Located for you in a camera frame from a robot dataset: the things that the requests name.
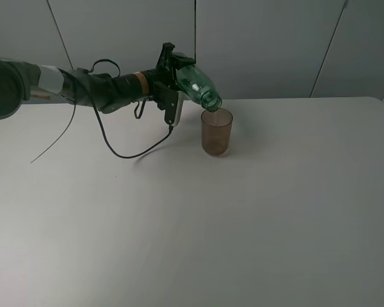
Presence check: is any pink translucent plastic cup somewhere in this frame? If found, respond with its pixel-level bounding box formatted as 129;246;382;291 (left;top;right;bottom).
200;108;233;157

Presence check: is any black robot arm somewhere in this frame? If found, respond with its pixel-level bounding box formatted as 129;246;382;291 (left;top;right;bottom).
0;43;196;120

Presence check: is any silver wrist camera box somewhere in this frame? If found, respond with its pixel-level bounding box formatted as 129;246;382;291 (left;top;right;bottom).
153;82;185;127

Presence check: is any green transparent plastic bottle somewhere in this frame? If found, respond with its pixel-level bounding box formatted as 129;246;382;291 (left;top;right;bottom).
173;52;222;112

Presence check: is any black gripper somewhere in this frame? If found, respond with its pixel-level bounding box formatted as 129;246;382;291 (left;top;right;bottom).
147;42;196;102

